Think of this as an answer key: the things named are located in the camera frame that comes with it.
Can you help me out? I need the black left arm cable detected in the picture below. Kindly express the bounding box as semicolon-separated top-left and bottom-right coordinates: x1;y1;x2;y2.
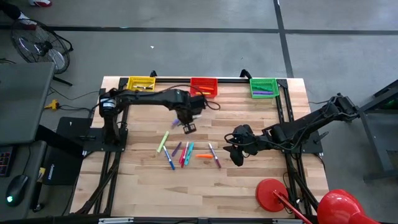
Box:
203;93;221;111

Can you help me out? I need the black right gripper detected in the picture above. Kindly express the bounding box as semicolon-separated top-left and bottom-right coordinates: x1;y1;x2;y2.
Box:
223;135;261;167

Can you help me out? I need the green plastic basket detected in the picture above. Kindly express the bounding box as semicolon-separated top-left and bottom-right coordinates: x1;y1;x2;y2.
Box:
249;78;280;99

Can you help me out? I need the black aluminium table frame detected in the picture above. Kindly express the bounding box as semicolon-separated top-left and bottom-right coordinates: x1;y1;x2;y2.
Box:
74;76;321;218

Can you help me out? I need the black computer mouse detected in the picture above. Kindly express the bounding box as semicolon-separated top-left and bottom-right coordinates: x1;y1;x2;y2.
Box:
5;174;29;207

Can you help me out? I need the black floor fan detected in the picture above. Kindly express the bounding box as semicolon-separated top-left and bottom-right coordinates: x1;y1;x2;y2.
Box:
11;18;74;87

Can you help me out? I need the black computer case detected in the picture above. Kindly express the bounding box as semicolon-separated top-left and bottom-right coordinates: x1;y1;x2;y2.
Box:
42;124;85;187

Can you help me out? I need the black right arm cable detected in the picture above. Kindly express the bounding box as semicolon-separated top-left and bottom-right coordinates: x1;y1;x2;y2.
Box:
223;132;237;149

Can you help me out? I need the teal highlighter marker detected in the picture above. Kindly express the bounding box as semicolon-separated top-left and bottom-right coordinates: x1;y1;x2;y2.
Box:
183;142;195;166

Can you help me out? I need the red Expo marker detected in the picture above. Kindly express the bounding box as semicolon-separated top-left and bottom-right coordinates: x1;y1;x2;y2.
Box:
180;141;190;169

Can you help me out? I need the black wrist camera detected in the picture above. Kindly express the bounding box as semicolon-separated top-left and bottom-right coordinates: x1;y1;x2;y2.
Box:
190;95;208;110
233;124;254;138

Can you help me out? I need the yellow power plug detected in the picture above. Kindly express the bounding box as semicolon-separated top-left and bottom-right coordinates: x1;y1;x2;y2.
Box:
44;99;60;111

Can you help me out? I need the person's foot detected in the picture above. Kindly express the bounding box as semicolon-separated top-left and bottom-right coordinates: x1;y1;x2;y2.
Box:
0;1;37;31

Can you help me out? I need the red lamp base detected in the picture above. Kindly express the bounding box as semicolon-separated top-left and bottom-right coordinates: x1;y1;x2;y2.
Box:
255;178;290;213

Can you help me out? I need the black keyboard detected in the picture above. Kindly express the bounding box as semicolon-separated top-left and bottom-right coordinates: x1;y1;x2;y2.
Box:
0;146;15;177

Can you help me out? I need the red plastic basket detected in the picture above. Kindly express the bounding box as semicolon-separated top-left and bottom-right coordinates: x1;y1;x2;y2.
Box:
190;77;219;99

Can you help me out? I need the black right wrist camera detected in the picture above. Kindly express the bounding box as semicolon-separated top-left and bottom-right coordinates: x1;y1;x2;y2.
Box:
233;124;254;138

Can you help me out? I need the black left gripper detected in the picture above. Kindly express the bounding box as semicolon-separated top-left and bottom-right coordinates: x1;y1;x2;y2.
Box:
175;105;200;135

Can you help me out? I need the grey metal stand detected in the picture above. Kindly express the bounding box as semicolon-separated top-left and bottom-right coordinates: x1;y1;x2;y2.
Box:
343;79;398;183

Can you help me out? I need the yellow-green highlighter marker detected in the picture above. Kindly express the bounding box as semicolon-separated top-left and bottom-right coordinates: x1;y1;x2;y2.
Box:
156;130;170;154

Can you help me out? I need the yellow plastic basket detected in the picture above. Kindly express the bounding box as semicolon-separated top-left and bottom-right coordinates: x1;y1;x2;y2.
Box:
126;76;156;93

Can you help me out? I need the grey desk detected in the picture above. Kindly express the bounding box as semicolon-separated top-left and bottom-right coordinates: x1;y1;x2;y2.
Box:
0;62;56;222

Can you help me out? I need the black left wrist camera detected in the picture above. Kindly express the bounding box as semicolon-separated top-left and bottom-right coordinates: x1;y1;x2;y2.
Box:
190;95;208;110

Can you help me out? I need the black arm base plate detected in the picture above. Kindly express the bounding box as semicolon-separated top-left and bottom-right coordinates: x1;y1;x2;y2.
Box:
57;116;128;153
279;129;324;154

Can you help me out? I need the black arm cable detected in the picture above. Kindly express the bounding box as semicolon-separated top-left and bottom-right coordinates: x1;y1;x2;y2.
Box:
223;132;237;149
203;93;221;111

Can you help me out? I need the blue Expo marker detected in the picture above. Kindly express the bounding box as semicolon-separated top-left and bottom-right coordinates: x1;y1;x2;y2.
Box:
162;145;176;170

